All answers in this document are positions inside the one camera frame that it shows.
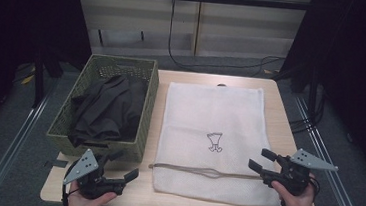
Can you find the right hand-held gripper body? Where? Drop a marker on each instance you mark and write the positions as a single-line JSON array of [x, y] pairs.
[[293, 176]]

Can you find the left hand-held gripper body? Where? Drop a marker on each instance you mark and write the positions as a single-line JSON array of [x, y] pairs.
[[83, 168]]

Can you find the dark cloth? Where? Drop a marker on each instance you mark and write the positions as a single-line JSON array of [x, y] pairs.
[[106, 109]]

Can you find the green woven basket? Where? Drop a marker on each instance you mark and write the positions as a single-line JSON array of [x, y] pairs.
[[147, 113]]

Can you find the white mesh laundry bag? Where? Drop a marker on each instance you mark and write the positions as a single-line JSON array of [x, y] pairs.
[[203, 111]]

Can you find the person's left hand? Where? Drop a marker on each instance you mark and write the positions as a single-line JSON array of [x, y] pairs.
[[86, 205]]

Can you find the black tape strip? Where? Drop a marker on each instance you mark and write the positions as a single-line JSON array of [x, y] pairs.
[[56, 163]]

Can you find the black metal stand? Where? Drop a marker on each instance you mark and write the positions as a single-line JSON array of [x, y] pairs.
[[313, 94], [39, 77]]

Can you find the yellow tape piece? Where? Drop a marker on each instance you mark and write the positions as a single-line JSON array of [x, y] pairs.
[[27, 79]]

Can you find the black curtain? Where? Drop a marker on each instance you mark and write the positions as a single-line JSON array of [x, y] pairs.
[[360, 81], [9, 34]]

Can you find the metal floor rail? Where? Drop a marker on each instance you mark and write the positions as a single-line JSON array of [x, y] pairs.
[[9, 154], [332, 169]]

